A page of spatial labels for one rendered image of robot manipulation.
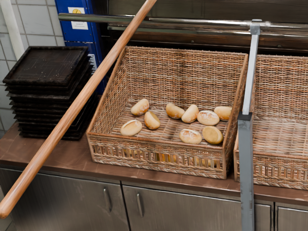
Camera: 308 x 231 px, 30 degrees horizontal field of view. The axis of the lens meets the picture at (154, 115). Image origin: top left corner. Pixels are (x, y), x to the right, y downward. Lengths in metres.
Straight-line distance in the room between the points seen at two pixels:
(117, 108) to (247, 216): 0.76
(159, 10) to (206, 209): 0.83
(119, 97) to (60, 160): 0.38
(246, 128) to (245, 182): 0.24
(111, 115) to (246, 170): 0.73
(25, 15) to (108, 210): 0.97
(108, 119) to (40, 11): 0.60
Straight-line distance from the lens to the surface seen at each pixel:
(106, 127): 2.42
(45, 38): 2.73
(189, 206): 2.26
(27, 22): 2.73
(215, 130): 2.29
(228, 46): 2.42
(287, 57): 2.36
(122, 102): 2.55
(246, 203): 2.10
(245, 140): 1.90
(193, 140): 2.31
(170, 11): 2.41
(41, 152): 1.43
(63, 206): 2.54
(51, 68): 2.43
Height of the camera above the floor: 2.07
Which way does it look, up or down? 36 degrees down
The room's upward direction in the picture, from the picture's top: 8 degrees counter-clockwise
